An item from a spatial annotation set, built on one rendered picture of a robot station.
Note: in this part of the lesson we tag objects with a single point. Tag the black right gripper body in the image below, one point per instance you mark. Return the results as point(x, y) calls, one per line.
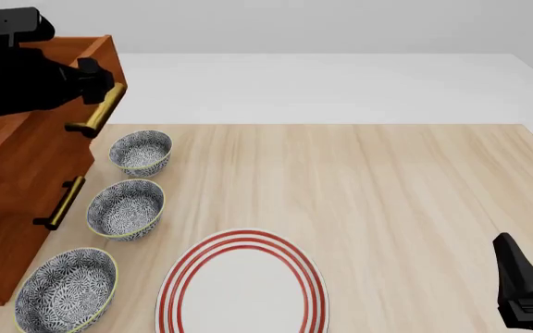
point(532, 314)

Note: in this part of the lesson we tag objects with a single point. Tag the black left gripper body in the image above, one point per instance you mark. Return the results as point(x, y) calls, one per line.
point(86, 81)

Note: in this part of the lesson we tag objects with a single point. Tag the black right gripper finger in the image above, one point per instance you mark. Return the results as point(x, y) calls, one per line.
point(521, 274)

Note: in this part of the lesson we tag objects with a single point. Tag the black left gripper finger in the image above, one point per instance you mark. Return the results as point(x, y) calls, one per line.
point(88, 65)

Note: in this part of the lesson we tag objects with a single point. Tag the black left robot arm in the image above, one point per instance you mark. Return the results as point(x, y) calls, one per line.
point(3, 86)

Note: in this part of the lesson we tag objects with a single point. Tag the wooden cabinet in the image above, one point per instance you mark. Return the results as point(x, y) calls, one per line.
point(12, 215)

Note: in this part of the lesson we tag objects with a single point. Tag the small patterned bowl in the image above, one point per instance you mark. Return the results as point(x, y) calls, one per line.
point(140, 152)

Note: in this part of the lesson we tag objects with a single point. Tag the medium patterned bowl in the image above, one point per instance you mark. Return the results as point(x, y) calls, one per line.
point(125, 209)

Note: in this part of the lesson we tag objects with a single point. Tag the large patterned bowl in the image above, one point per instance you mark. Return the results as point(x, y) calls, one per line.
point(65, 291)

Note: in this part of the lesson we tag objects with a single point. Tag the white plate with red rings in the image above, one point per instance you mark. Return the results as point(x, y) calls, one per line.
point(243, 288)

